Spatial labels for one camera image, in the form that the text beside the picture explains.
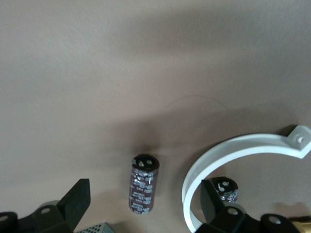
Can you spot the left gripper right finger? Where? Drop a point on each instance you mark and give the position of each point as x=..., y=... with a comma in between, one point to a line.
x=218, y=218

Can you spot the silver metal box module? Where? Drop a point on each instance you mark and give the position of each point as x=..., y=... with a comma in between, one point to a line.
x=97, y=228

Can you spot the dark brown electrolytic capacitor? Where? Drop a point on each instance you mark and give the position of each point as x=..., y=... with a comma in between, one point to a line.
x=227, y=191
x=144, y=184

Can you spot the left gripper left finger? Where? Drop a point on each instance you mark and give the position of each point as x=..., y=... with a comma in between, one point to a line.
x=73, y=206

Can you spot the white curved pipe clamp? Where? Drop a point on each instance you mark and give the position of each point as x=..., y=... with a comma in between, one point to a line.
x=243, y=145

